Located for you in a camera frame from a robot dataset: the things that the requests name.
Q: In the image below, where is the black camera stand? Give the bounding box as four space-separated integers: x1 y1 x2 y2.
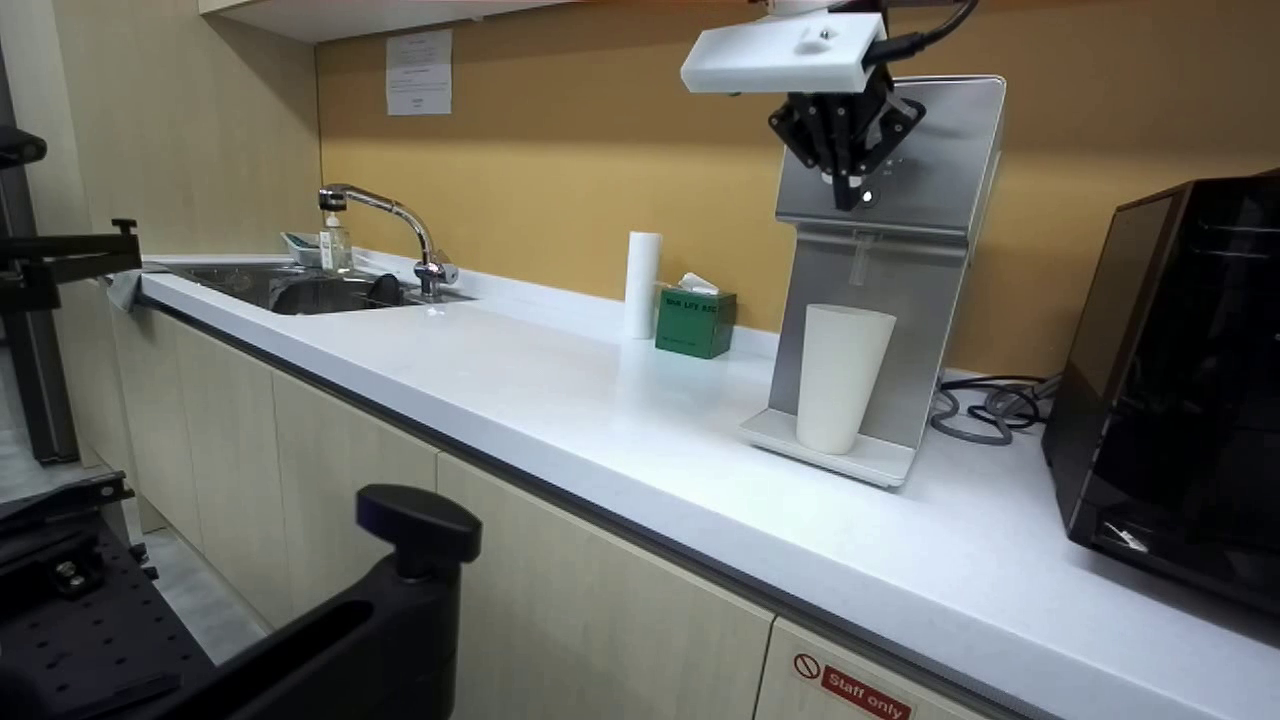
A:
0 54 146 472

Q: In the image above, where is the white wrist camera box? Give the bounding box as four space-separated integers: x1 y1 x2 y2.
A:
675 7 891 99

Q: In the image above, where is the steel sink basin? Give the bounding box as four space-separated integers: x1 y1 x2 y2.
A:
166 256 474 322

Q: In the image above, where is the cream paper cup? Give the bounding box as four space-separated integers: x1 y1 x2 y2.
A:
792 299 902 456

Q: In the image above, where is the white paper towel roll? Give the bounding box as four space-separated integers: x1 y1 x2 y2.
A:
622 229 663 344

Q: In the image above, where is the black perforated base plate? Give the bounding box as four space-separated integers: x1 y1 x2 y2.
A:
0 526 216 720

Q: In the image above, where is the small clear soap bottle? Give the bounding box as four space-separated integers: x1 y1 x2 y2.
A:
316 212 357 275

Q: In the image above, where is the red warning sticker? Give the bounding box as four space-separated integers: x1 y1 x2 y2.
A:
790 650 917 720

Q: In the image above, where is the beige cabinet door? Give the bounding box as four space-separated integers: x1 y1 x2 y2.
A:
112 311 290 634
271 373 443 634
431 451 778 720
753 612 994 720

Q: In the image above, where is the green tissue box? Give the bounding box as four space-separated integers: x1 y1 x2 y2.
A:
652 273 742 359

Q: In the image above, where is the black cart handle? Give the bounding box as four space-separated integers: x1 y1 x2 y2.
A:
173 481 485 720

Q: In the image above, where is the chrome sink faucet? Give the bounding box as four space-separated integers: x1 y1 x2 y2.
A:
316 179 464 298

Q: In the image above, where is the white overhead cabinet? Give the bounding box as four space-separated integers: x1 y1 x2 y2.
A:
197 0 575 50

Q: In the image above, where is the black countertop appliance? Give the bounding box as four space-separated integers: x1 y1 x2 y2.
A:
1040 167 1280 616

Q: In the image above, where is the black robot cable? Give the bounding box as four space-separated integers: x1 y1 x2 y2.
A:
871 0 983 68

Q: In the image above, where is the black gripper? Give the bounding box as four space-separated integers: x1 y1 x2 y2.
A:
768 71 928 217

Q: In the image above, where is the grey metal coffee maker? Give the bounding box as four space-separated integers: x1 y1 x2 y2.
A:
742 71 1011 492

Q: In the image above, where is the black power cable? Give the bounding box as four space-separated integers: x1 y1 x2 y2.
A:
928 373 1058 448

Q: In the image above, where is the white paper wall notice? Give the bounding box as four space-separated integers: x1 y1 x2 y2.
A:
385 30 457 121

